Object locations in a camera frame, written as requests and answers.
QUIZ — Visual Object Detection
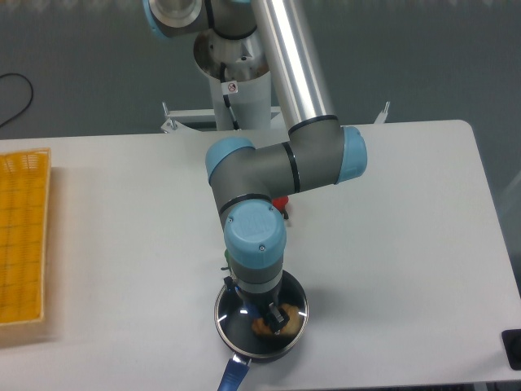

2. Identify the orange toy bread loaf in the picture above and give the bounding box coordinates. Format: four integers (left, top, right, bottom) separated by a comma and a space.
252, 303, 302, 338

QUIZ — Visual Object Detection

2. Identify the green toy bell pepper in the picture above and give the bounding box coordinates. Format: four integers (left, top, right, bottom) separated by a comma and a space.
221, 249, 231, 273

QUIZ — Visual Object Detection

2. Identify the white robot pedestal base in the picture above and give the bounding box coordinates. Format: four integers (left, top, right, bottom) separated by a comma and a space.
160, 20, 392, 134

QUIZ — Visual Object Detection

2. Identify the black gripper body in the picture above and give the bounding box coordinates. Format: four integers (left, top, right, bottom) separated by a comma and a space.
223, 276, 281, 319

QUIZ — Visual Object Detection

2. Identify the yellow plastic basket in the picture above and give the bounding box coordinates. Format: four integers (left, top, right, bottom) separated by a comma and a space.
1, 147, 51, 327

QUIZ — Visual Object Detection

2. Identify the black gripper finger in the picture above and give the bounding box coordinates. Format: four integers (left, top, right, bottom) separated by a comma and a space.
265, 303, 287, 335

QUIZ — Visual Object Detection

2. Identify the black pot with blue handle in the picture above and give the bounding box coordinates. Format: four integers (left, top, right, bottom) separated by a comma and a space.
214, 271, 309, 390

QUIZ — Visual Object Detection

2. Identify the black cable on floor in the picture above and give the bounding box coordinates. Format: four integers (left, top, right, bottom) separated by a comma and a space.
0, 72, 34, 129

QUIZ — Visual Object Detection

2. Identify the black device at table edge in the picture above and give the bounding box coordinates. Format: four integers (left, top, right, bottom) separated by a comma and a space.
501, 329, 521, 371

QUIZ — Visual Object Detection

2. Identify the red toy bell pepper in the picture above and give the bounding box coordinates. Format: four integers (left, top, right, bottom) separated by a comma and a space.
272, 195, 289, 220

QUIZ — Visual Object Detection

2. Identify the glass pot lid blue knob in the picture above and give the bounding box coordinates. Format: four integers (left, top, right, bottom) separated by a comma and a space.
214, 271, 309, 362

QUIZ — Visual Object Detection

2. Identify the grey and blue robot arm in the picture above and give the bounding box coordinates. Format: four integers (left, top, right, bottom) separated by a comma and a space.
143, 1, 367, 333

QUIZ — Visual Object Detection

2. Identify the black cable on pedestal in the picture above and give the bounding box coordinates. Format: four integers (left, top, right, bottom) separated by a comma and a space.
219, 61, 242, 131

